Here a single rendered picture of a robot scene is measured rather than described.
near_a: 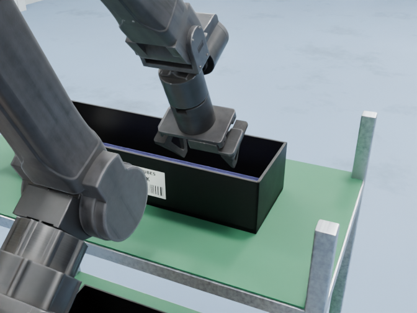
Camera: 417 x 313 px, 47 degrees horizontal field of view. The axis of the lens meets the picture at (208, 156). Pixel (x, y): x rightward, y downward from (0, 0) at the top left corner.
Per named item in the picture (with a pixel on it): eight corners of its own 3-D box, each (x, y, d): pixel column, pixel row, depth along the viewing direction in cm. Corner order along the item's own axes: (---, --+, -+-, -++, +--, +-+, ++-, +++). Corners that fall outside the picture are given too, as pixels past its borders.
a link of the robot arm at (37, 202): (4, 228, 45) (50, 244, 43) (53, 133, 48) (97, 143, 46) (56, 254, 52) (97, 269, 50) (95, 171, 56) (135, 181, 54)
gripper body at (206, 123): (177, 106, 76) (164, 72, 70) (237, 117, 72) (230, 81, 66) (160, 138, 73) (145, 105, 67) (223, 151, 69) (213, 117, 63)
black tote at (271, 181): (17, 169, 110) (7, 125, 105) (66, 138, 124) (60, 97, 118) (255, 235, 89) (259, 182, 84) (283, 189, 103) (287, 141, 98)
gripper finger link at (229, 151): (213, 142, 81) (202, 104, 73) (254, 150, 78) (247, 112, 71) (198, 176, 77) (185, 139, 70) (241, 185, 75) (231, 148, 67)
